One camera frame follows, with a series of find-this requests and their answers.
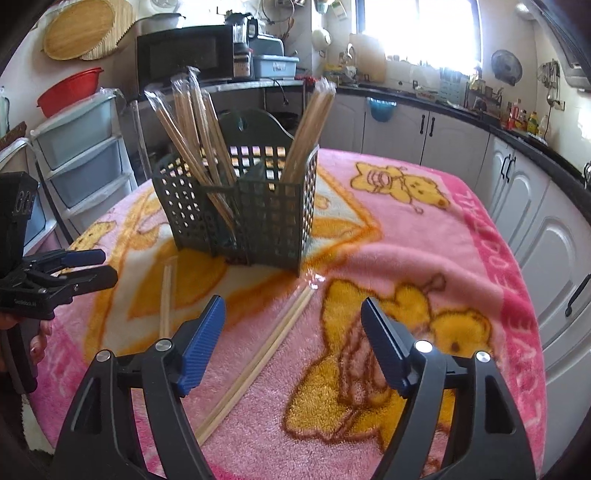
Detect chopsticks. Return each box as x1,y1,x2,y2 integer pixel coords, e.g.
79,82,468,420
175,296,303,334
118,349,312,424
159,256,177,338
193,270,325,445

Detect chopsticks compartment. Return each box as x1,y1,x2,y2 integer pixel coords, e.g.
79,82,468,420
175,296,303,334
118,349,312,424
280,78,337,183
144,66,240,239

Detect white kitchen base cabinets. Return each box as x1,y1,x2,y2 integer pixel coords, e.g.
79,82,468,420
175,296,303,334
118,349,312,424
321,88,590,473

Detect left hand painted nails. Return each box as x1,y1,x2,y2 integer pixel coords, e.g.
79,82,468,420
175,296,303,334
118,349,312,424
0,313,52,365

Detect grey plastic drawer unit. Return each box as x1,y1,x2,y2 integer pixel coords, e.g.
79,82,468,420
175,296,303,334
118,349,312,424
28,88,137,245

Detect pink bear blanket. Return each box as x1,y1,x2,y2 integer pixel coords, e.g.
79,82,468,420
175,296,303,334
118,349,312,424
30,150,547,479

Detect red plastic basin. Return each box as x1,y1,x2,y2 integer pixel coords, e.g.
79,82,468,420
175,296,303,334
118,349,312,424
37,67,103,118

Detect metal shelf rack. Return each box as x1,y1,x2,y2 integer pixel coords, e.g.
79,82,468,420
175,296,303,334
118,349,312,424
137,80,304,145

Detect green plastic utensil basket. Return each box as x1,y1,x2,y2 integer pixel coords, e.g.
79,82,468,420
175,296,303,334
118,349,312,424
152,109,318,272

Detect round bamboo board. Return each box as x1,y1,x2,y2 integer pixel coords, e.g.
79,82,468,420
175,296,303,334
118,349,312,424
42,0,135,61

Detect black microwave oven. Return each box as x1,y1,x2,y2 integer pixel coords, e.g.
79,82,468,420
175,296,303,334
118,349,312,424
136,25,233,92

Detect blue plastic bin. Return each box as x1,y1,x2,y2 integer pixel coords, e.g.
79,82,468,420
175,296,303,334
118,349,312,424
252,55,300,79

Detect blender with black base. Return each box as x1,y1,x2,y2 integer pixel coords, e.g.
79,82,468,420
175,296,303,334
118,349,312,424
224,11,259,79

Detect blue hanging trash basket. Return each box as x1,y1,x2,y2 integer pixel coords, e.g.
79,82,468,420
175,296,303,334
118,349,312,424
367,97,398,123

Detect black range hood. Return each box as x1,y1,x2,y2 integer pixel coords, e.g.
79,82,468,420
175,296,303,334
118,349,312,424
524,0,590,92

